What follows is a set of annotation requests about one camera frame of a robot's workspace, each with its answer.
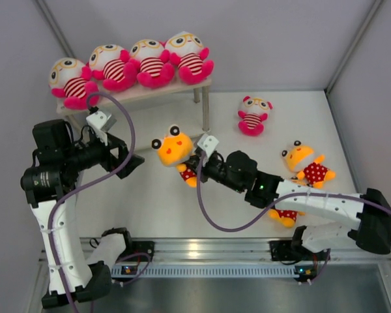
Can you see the pink panda plush top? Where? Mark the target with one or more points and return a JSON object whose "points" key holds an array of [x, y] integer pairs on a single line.
{"points": [[253, 112]]}

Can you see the orange plush middle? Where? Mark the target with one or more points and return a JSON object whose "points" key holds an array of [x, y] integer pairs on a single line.
{"points": [[306, 164]]}

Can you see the white two-tier shelf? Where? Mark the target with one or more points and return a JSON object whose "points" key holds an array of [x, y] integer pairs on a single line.
{"points": [[153, 111]]}

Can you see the grey slotted cable duct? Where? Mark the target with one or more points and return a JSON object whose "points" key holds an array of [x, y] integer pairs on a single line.
{"points": [[204, 271]]}

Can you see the orange plush bottom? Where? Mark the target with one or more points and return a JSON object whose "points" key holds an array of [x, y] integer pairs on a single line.
{"points": [[287, 218]]}

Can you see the pink panda plush face down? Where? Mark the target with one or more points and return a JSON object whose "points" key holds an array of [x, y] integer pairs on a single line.
{"points": [[109, 63]]}

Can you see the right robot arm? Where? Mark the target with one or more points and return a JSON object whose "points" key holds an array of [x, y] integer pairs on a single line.
{"points": [[362, 219]]}

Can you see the wall corner metal strip left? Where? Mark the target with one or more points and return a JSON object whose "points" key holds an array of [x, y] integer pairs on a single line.
{"points": [[55, 28]]}

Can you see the orange plush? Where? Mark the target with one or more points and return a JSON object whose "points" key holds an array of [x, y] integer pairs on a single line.
{"points": [[287, 218], [173, 150], [306, 164]]}

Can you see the aluminium rail base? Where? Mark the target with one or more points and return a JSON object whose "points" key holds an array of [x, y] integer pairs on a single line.
{"points": [[232, 250]]}

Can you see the pink panda plush with glasses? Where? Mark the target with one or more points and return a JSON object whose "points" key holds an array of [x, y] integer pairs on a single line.
{"points": [[188, 54]]}

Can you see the orange plush top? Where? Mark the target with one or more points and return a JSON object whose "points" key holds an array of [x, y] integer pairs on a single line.
{"points": [[173, 150]]}

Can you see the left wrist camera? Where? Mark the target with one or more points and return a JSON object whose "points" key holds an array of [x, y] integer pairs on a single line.
{"points": [[101, 122]]}

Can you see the wall corner metal strip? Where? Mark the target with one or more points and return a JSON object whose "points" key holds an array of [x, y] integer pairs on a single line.
{"points": [[55, 28], [352, 47]]}

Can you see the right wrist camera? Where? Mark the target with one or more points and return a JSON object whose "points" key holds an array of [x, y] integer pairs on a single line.
{"points": [[206, 144]]}

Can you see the right black mount plate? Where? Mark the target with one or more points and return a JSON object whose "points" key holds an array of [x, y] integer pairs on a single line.
{"points": [[281, 251]]}

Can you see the wall corner metal strip right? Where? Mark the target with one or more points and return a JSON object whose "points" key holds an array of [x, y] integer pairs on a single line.
{"points": [[352, 47]]}

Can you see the black mount plate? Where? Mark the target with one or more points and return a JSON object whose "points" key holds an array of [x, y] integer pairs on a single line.
{"points": [[138, 251], [281, 251]]}

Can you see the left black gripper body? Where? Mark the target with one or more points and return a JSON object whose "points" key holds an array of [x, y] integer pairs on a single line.
{"points": [[94, 152]]}

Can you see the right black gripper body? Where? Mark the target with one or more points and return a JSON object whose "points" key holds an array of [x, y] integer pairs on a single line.
{"points": [[216, 169]]}

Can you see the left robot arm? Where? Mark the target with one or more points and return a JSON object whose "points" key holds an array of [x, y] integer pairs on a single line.
{"points": [[49, 186]]}

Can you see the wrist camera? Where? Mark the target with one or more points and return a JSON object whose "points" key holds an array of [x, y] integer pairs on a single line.
{"points": [[101, 122], [206, 144]]}

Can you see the left black mount plate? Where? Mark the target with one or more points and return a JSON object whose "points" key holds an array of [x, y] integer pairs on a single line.
{"points": [[138, 251]]}

